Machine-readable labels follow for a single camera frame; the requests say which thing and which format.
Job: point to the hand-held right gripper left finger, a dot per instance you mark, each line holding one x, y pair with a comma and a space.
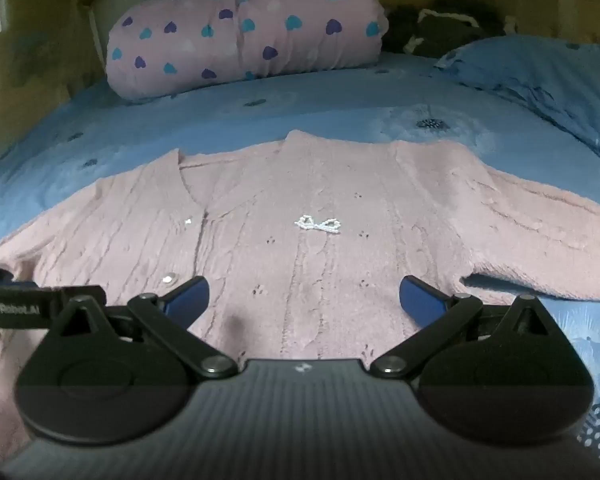
190, 299

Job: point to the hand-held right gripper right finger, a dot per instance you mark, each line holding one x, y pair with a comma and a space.
420, 300

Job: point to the pink knit cardigan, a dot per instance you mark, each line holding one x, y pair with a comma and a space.
280, 240

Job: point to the blue pillow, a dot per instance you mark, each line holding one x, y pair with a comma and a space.
540, 75

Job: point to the dark cloth with white trim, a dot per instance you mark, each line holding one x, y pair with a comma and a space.
445, 30

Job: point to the pink heart-print quilt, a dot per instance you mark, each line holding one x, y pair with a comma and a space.
280, 25

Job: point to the wooden headboard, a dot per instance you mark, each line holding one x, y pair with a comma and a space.
94, 20

